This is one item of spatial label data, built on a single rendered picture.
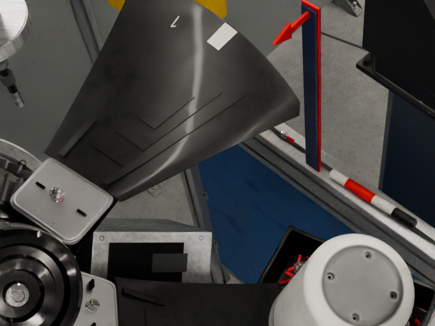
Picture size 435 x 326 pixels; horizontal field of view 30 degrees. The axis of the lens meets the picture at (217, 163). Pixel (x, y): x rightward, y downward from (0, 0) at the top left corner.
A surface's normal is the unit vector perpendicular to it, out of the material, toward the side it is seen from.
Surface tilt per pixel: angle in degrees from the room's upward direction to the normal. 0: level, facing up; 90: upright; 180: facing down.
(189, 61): 14
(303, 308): 82
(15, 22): 0
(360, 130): 0
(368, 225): 90
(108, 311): 45
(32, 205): 2
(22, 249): 50
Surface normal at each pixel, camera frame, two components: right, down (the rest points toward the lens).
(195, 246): 0.47, 0.06
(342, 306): 0.04, -0.31
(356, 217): -0.70, 0.63
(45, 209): -0.14, -0.53
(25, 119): 0.71, 0.54
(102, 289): 0.57, -0.67
